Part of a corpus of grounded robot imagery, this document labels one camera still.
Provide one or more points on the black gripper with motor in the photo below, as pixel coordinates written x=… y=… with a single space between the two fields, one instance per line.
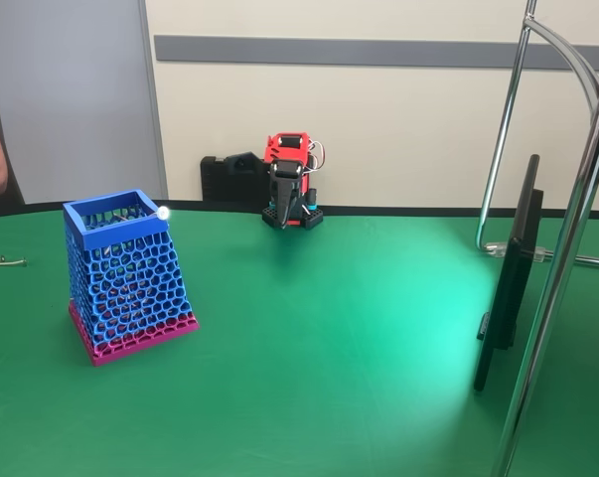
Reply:
x=282 y=191

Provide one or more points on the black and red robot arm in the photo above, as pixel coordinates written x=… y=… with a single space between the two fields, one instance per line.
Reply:
x=271 y=149

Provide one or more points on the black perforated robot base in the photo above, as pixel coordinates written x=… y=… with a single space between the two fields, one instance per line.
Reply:
x=313 y=218

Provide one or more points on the blue and pink mesh basket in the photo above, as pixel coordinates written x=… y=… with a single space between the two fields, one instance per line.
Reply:
x=115 y=233

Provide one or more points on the black plastic tool case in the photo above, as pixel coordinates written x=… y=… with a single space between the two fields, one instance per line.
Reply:
x=229 y=186

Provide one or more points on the green cloth with black rim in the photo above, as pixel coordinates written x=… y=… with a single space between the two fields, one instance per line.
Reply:
x=304 y=372

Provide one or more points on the clear plastic clamp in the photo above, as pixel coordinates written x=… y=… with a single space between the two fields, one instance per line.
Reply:
x=497 y=248

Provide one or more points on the chrome tube stand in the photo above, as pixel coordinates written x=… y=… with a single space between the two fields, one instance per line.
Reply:
x=521 y=397

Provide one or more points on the grey wall rail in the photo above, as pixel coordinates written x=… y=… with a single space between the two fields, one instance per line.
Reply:
x=378 y=52

